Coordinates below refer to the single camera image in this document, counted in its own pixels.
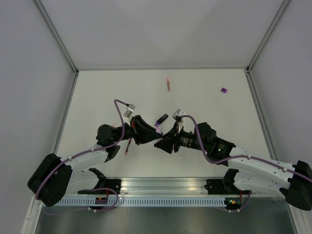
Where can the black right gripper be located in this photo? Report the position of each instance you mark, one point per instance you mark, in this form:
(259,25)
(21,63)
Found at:
(172,137)

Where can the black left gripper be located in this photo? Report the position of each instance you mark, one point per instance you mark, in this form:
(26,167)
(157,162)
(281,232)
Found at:
(142,131)

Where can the pink highlighter pen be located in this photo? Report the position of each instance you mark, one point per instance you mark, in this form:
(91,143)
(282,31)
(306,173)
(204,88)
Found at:
(158,130)

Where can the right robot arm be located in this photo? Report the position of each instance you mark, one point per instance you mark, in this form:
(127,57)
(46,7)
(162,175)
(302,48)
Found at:
(246,172)

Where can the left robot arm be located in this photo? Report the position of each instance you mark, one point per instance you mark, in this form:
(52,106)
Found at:
(56,177)

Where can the red gel pen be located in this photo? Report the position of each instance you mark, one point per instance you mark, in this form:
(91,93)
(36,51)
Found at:
(128,146)

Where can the orange pencil-like pen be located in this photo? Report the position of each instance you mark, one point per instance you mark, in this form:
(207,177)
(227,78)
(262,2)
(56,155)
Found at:
(168,85)

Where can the black purple-tip highlighter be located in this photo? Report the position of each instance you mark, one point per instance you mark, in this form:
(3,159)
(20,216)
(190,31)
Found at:
(161,120)

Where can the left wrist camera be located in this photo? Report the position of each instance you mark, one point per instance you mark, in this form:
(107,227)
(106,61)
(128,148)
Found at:
(127,113)

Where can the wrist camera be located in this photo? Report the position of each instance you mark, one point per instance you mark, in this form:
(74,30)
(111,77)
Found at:
(127,113)
(177,116)

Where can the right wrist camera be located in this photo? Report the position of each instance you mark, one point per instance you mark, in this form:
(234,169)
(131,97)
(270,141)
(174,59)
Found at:
(177,116)

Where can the aluminium mounting rail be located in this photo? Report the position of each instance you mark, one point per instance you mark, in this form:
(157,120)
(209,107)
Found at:
(155,186)

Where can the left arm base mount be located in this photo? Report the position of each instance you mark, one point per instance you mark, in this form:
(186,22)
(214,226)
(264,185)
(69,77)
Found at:
(102,189)

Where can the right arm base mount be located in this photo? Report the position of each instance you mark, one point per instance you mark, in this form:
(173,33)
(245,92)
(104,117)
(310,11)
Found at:
(217,186)

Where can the white slotted cable duct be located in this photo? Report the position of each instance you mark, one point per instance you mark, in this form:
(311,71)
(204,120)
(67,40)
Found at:
(97,201)

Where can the left aluminium frame post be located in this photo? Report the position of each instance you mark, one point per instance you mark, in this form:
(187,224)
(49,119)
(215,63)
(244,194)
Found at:
(56,36)

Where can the aluminium frame post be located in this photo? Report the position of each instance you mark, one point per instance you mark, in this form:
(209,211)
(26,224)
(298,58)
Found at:
(273,25)
(56,36)

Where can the right aluminium frame post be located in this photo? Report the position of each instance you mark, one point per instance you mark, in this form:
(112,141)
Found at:
(273,25)

